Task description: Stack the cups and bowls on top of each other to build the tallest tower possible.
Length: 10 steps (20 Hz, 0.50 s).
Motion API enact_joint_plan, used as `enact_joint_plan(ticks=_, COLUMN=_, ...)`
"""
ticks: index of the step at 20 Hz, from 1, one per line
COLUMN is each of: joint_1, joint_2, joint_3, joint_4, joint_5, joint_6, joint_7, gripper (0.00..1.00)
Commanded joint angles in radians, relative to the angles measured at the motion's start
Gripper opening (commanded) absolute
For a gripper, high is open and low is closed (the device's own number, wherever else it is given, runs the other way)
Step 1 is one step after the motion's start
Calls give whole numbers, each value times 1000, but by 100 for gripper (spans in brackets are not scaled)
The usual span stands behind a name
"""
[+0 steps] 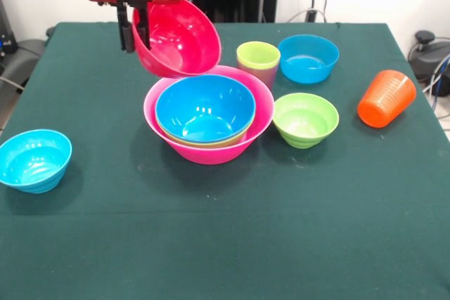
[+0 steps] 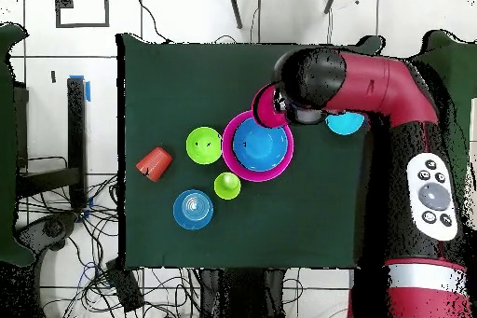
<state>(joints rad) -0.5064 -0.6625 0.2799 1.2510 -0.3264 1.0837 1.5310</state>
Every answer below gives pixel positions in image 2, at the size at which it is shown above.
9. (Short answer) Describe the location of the small red-pink bowl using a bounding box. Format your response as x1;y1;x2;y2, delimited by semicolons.
251;82;290;129

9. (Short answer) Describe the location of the large blue bowl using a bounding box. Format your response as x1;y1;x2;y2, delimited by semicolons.
232;117;291;173

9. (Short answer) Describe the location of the large pink bowl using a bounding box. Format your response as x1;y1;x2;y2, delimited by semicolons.
222;109;295;184

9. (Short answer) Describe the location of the lime green cup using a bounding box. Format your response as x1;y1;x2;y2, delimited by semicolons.
213;172;243;201

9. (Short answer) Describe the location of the small light blue bowl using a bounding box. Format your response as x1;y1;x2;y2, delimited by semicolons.
325;112;366;136

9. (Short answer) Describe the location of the small green bowl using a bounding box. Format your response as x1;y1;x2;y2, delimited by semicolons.
185;126;225;166

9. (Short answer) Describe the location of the medium blue bowl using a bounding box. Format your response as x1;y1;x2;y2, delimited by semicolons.
172;188;215;230

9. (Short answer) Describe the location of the orange cup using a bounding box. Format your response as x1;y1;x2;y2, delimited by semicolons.
135;145;174;184

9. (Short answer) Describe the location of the dark green table cloth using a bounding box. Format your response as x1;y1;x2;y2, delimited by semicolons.
118;33;383;270

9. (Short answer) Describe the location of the green covered side table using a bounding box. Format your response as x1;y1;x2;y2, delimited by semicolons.
0;22;34;267
408;30;477;185

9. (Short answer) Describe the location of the black metal stand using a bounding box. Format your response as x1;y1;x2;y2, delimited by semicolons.
16;76;89;209

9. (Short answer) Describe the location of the black power box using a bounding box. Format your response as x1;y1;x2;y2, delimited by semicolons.
103;257;147;313

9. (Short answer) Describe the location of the black wheel base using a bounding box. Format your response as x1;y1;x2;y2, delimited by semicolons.
21;213;75;252

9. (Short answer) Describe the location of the tangle of black cables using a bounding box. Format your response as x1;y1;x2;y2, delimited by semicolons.
18;155;210;318

